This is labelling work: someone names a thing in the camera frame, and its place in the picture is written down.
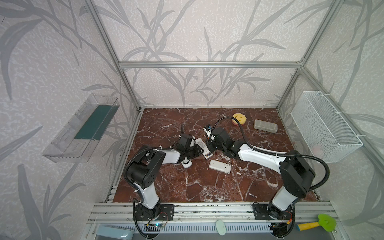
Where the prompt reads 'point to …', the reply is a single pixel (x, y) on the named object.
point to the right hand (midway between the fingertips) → (207, 135)
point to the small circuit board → (156, 225)
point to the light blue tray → (115, 232)
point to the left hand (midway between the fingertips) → (205, 147)
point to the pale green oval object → (221, 227)
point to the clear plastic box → (265, 126)
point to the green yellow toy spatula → (327, 222)
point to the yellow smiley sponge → (241, 118)
